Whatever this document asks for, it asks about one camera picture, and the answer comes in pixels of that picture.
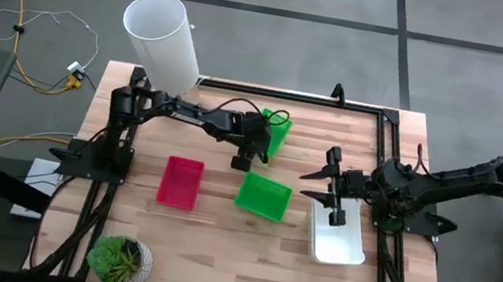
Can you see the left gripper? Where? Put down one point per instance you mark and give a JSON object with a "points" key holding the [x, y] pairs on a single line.
{"points": [[256, 134]]}

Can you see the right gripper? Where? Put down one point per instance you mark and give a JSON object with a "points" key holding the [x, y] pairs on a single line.
{"points": [[353, 185]]}

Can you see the green plastic basket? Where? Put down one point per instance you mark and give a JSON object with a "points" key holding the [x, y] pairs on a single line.
{"points": [[270, 178], [262, 199], [281, 136]]}

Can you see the white plastic basket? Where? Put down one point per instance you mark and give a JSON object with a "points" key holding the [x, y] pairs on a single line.
{"points": [[337, 240], [309, 233]]}

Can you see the red plastic basket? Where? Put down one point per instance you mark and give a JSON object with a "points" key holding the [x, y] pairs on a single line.
{"points": [[180, 183]]}

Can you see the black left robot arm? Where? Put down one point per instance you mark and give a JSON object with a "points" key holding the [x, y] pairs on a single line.
{"points": [[194, 117]]}

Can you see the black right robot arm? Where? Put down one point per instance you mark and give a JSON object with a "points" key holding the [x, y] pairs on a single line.
{"points": [[453, 178]]}

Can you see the white cylindrical lamp shade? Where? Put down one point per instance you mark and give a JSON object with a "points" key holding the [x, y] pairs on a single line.
{"points": [[161, 40]]}

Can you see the white patterned plant pot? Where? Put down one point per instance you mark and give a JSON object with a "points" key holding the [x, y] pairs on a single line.
{"points": [[146, 263]]}

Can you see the green succulent plant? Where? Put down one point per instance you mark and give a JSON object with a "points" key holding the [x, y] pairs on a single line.
{"points": [[111, 258]]}

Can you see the white power adapter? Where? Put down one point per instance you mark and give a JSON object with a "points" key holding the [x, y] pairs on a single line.
{"points": [[76, 67]]}

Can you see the white flat box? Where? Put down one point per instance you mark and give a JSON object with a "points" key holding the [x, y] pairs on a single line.
{"points": [[33, 192]]}

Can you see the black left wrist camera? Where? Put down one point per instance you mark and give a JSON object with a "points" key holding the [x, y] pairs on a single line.
{"points": [[241, 163]]}

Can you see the black aluminium table frame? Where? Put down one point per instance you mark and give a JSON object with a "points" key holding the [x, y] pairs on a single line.
{"points": [[289, 96]]}

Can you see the black frame clamp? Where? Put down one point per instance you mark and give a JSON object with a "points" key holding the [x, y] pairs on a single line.
{"points": [[338, 94]]}

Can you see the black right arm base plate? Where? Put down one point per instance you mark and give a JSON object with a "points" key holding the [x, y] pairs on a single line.
{"points": [[441, 224]]}

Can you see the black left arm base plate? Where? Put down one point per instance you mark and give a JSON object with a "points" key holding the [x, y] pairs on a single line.
{"points": [[76, 159]]}

